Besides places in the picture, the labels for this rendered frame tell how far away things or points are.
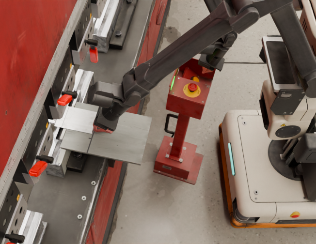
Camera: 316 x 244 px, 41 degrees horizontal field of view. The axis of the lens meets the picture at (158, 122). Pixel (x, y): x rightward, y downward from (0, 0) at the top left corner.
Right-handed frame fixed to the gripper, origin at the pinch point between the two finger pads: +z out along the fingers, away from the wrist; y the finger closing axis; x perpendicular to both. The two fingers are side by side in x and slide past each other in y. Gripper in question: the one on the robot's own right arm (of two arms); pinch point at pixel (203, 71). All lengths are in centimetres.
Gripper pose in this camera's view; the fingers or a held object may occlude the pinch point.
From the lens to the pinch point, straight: 182.7
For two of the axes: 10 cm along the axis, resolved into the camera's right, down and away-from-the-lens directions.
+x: -2.9, 8.1, -5.0
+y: -9.1, -4.0, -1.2
